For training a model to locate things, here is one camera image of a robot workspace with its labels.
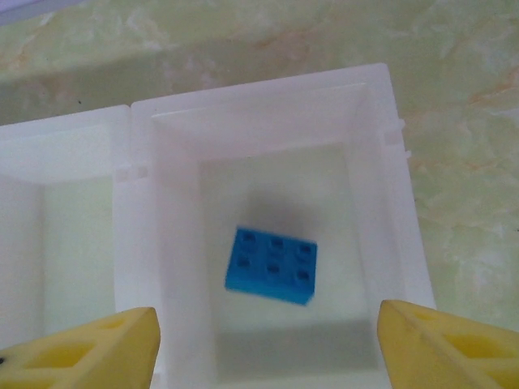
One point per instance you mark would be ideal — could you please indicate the white plastic bin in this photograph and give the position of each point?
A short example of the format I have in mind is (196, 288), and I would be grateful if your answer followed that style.
(61, 133)
(259, 101)

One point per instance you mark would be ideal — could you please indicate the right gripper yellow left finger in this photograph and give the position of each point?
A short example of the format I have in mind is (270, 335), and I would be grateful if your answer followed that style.
(81, 356)

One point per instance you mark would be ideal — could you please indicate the blue lego brick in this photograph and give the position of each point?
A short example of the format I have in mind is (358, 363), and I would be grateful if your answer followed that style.
(271, 263)

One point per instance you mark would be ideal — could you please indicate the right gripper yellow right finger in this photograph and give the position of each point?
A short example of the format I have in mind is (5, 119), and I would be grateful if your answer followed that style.
(446, 352)

